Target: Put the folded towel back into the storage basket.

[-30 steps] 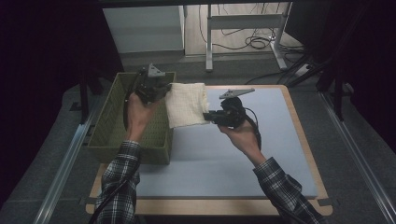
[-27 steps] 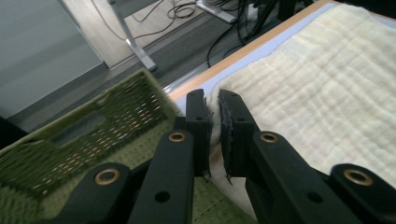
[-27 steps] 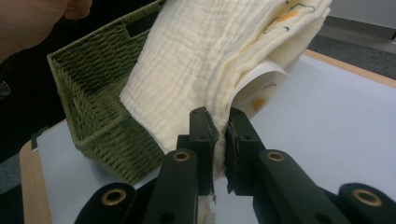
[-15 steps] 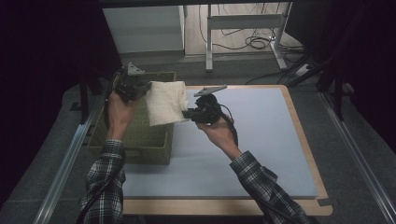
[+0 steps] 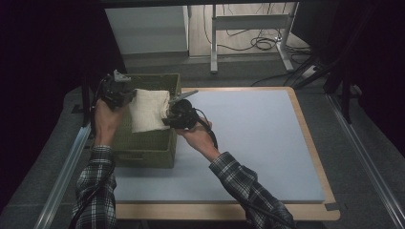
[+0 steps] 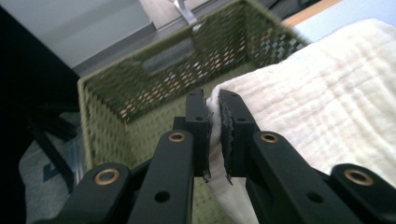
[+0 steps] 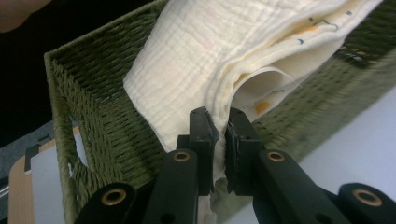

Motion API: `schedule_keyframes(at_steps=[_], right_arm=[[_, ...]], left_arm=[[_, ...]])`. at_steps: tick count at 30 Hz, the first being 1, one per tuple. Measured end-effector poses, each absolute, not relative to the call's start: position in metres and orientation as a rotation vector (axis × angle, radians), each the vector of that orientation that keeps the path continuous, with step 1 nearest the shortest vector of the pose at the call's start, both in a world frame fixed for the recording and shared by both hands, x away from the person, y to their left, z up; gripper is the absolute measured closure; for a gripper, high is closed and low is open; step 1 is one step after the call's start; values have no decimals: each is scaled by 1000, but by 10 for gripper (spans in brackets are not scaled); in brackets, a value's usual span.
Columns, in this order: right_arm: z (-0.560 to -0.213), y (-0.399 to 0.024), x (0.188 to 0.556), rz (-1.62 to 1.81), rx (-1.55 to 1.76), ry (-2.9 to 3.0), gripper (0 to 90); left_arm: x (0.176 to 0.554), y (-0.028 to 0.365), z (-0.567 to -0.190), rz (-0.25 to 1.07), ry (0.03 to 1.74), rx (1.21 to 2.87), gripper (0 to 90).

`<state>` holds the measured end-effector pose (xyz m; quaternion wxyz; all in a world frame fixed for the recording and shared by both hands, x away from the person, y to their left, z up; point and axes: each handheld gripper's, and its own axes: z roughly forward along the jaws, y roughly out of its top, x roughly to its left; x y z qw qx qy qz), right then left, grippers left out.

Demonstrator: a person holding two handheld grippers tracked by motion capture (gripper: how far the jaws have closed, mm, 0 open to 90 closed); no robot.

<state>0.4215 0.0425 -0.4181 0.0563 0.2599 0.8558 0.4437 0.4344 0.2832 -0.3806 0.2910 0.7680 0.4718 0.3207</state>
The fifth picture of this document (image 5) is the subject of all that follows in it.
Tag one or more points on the white metal desk frame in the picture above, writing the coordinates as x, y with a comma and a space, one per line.
248, 22

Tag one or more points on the person's left hand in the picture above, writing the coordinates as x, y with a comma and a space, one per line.
106, 124

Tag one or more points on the metal floor rail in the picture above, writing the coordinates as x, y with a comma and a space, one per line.
60, 178
369, 159

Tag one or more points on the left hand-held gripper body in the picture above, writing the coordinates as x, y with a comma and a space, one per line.
113, 92

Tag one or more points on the cream cloth with egg print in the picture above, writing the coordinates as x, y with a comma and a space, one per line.
149, 111

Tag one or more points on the black stand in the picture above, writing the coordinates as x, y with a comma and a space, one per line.
85, 105
346, 101

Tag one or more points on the green woven basket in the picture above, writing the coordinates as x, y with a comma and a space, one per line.
146, 148

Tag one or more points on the white power strip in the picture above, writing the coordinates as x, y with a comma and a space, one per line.
308, 72

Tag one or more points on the black tape strip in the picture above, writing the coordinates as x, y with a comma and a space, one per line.
332, 206

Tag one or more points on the person's right hand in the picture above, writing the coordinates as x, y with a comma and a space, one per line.
197, 138

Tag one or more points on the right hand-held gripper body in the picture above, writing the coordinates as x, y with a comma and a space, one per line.
183, 114

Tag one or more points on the grey cabinet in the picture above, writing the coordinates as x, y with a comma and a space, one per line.
146, 30

